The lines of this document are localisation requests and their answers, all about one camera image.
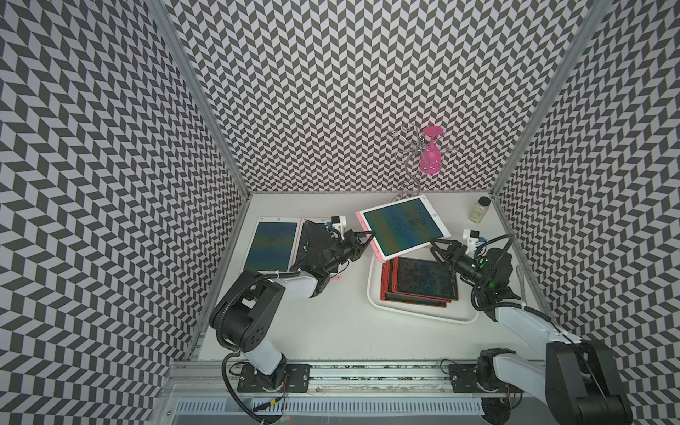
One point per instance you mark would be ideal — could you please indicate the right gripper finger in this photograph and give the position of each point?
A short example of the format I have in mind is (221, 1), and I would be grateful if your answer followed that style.
(445, 247)
(446, 258)

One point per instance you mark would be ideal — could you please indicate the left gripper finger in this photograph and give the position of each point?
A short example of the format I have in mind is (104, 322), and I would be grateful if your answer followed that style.
(362, 245)
(368, 234)

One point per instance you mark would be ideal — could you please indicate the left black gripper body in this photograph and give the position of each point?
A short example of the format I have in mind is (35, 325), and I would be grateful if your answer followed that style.
(344, 250)

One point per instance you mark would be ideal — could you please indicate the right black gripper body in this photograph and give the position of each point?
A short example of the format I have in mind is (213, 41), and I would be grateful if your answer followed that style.
(468, 266)

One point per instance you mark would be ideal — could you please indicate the red writing tablet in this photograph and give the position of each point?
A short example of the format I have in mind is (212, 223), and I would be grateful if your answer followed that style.
(388, 295)
(423, 279)

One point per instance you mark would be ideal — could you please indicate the white plastic storage tray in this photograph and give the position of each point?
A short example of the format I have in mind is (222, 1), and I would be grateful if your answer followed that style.
(457, 312)

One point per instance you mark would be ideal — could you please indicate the pink writing tablet colourful screen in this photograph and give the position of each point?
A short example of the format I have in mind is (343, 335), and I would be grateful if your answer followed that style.
(273, 244)

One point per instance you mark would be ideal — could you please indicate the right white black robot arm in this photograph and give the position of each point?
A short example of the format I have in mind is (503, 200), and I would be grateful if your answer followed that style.
(577, 379)

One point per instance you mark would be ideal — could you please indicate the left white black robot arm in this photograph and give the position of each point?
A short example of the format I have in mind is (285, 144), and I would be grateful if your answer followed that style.
(243, 316)

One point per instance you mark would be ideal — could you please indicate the small glass jar black lid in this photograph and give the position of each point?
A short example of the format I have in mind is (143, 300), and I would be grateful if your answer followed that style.
(480, 209)

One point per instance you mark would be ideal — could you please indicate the metal tongs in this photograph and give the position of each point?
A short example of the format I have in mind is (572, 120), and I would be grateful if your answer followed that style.
(521, 276)

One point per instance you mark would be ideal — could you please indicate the pink plastic goblet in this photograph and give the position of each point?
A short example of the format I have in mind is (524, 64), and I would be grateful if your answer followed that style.
(431, 157)

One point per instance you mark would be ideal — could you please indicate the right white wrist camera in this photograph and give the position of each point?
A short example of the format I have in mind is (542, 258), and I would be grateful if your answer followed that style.
(472, 238)

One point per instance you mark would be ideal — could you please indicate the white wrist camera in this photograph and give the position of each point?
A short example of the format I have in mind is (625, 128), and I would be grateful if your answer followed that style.
(338, 223)
(472, 238)

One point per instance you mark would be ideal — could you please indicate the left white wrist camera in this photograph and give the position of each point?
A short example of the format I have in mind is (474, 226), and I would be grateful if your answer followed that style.
(338, 223)

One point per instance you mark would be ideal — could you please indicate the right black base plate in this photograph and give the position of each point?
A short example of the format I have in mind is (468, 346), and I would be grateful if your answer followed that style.
(463, 379)

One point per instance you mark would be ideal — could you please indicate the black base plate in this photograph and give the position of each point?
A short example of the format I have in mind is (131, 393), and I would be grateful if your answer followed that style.
(294, 378)
(463, 379)

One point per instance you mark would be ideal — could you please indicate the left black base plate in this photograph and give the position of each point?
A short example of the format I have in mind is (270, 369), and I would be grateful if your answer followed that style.
(294, 378)

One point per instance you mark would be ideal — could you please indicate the aluminium front rail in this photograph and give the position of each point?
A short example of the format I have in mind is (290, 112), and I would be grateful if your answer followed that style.
(359, 377)

